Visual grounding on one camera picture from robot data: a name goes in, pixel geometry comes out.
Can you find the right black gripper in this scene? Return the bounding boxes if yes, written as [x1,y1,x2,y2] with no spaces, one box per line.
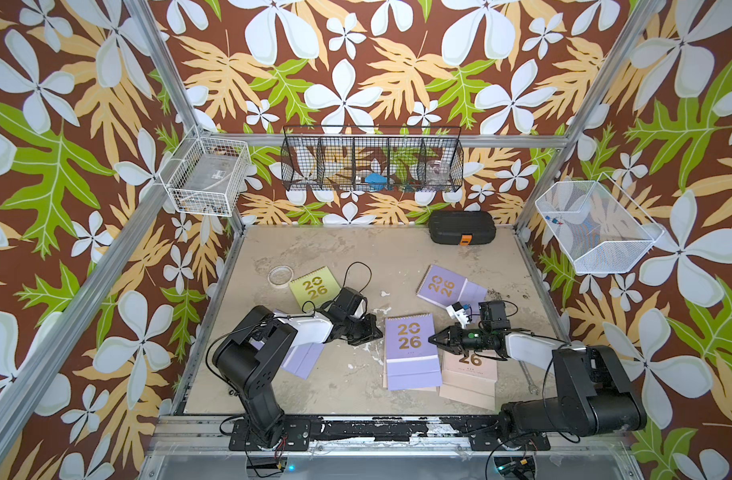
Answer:
[428,322,491,356]

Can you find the green 2026 desk calendar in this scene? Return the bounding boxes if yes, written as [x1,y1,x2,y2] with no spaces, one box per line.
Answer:
[289,267,341,312]

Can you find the pink 2026 calendar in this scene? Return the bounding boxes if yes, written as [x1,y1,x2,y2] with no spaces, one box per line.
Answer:
[438,352,498,410]
[383,359,442,391]

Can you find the purple 2026 calendar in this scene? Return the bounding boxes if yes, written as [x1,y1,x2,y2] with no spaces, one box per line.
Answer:
[417,265,488,315]
[281,343,325,380]
[385,313,442,391]

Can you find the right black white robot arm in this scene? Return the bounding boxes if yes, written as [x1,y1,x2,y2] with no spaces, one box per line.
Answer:
[429,300,648,442]

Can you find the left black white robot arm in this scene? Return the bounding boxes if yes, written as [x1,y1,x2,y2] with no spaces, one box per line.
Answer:
[207,287,384,449]

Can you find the silver wrench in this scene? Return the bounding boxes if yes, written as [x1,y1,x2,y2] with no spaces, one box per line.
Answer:
[519,361,540,395]

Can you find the clear round lid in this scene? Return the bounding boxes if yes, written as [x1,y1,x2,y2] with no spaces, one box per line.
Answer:
[267,265,294,288]

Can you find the black hard case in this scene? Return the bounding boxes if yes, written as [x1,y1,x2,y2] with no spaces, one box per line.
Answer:
[427,211,496,246]

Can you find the blue object in basket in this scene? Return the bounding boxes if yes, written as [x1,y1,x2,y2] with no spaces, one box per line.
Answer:
[365,173,388,192]

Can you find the white mesh basket right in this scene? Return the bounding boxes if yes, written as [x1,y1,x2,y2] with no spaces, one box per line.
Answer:
[536,174,665,275]

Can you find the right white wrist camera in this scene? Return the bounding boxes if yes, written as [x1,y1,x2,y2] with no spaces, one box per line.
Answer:
[446,302,471,328]

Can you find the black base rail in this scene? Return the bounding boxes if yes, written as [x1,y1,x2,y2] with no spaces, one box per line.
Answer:
[220,415,551,453]

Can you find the black wire basket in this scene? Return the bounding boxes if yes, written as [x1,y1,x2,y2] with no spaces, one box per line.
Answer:
[277,125,465,193]

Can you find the white wire basket left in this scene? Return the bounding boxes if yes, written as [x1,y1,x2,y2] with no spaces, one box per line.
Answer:
[160,133,253,218]

